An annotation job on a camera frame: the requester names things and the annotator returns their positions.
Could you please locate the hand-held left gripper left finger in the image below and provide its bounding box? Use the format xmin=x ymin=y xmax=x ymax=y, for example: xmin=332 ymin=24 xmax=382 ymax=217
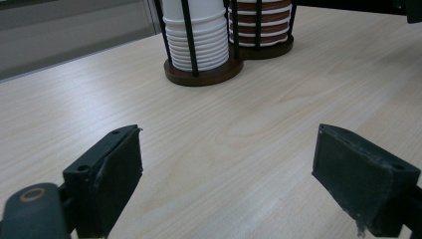
xmin=62 ymin=123 xmax=144 ymax=239

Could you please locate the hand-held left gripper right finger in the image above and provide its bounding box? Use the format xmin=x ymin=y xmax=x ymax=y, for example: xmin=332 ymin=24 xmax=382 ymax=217
xmin=311 ymin=122 xmax=422 ymax=238

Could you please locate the dark wooden cup holder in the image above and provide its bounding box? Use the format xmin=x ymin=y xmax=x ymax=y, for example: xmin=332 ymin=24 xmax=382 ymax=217
xmin=153 ymin=0 xmax=298 ymax=88

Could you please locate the stack of white paper cups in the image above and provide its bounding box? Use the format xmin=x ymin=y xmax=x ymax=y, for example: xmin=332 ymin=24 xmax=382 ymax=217
xmin=161 ymin=0 xmax=231 ymax=73

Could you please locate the stack of brown ribbed cups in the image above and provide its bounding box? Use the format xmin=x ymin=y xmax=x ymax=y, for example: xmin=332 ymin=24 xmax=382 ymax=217
xmin=228 ymin=0 xmax=293 ymax=48

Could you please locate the black box-shaped object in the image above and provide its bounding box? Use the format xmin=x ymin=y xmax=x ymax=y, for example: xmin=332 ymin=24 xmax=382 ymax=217
xmin=405 ymin=0 xmax=422 ymax=24

